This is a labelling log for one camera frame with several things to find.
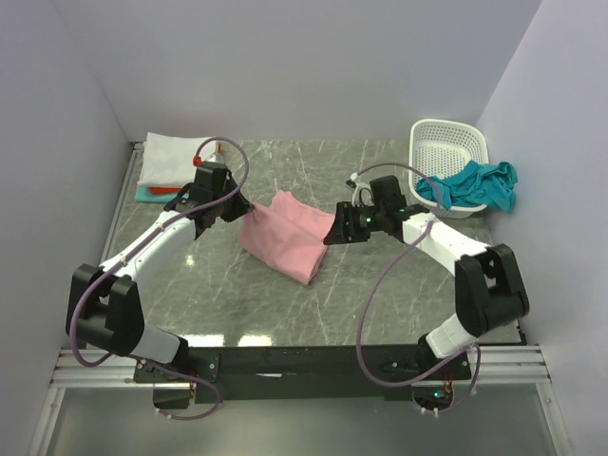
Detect white plastic laundry basket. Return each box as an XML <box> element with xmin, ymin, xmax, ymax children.
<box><xmin>408</xmin><ymin>119</ymin><xmax>490</xmax><ymax>220</ymax></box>

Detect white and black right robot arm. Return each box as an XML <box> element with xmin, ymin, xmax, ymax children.
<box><xmin>323</xmin><ymin>173</ymin><xmax>529</xmax><ymax>379</ymax></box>

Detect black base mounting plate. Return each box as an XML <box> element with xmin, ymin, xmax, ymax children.
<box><xmin>133</xmin><ymin>344</ymin><xmax>472</xmax><ymax>409</ymax></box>

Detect orange folded t shirt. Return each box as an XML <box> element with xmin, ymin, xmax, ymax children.
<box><xmin>138</xmin><ymin>140</ymin><xmax>200</xmax><ymax>195</ymax></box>

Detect teal crumpled t shirt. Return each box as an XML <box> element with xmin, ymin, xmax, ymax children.
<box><xmin>415</xmin><ymin>161</ymin><xmax>519</xmax><ymax>213</ymax></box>

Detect aluminium extrusion frame rail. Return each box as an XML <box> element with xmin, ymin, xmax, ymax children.
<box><xmin>31</xmin><ymin>140</ymin><xmax>574</xmax><ymax>455</ymax></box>

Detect white folded t shirt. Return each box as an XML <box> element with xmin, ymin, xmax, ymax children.
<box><xmin>138</xmin><ymin>132</ymin><xmax>207</xmax><ymax>188</ymax></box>

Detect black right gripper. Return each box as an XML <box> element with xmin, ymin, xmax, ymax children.
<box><xmin>322</xmin><ymin>202</ymin><xmax>386</xmax><ymax>246</ymax></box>

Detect teal folded t shirt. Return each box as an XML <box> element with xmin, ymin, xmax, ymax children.
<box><xmin>135</xmin><ymin>186</ymin><xmax>171</xmax><ymax>203</ymax></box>

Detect pink t shirt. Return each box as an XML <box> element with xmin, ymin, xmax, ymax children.
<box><xmin>237</xmin><ymin>191</ymin><xmax>335</xmax><ymax>285</ymax></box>

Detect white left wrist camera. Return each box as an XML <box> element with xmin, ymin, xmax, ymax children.
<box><xmin>193</xmin><ymin>142</ymin><xmax>226</xmax><ymax>167</ymax></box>

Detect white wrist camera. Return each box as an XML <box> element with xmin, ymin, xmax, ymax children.
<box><xmin>347</xmin><ymin>172</ymin><xmax>373</xmax><ymax>207</ymax></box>
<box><xmin>193</xmin><ymin>142</ymin><xmax>226</xmax><ymax>167</ymax></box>

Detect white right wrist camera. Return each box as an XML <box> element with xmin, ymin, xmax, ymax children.
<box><xmin>347</xmin><ymin>172</ymin><xmax>373</xmax><ymax>207</ymax></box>

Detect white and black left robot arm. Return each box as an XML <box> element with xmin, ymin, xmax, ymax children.
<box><xmin>66</xmin><ymin>161</ymin><xmax>253</xmax><ymax>382</ymax></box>

